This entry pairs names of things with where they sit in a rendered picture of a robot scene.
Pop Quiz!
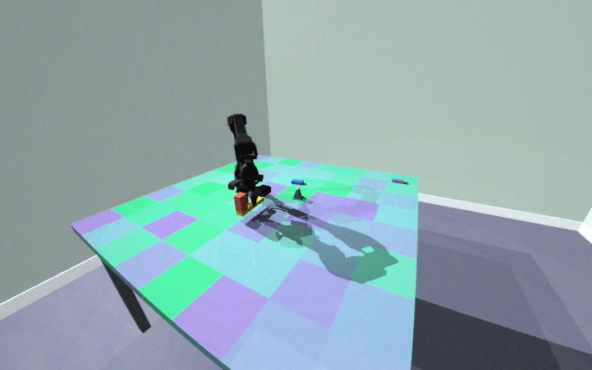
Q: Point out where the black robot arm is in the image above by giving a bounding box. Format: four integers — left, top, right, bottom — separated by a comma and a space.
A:
227, 114, 263, 183

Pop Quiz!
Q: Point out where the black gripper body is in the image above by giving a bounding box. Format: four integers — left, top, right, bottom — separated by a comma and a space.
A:
228, 172, 271, 197

